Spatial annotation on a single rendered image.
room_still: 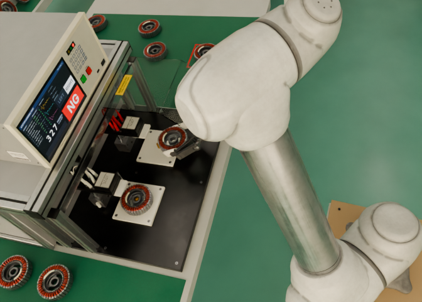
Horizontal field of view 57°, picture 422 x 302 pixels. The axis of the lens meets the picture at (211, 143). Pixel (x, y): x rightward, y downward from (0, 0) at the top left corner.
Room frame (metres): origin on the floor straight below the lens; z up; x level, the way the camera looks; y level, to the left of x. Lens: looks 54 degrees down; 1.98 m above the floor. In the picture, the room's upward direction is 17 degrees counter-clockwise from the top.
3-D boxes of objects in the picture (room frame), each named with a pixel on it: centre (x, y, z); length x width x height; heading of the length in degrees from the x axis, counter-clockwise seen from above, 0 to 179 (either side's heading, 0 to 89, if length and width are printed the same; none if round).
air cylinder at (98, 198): (0.80, 0.43, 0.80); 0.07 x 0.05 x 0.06; 152
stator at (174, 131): (0.91, 0.13, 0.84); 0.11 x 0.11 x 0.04
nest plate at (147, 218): (0.73, 0.31, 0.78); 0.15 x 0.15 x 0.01; 62
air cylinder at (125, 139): (1.01, 0.32, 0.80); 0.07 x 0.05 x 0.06; 152
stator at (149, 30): (1.70, 0.13, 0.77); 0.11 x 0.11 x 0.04
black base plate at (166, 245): (0.84, 0.26, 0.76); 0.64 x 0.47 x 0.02; 152
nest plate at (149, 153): (0.94, 0.19, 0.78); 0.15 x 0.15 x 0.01; 62
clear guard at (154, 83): (1.01, 0.17, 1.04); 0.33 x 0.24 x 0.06; 62
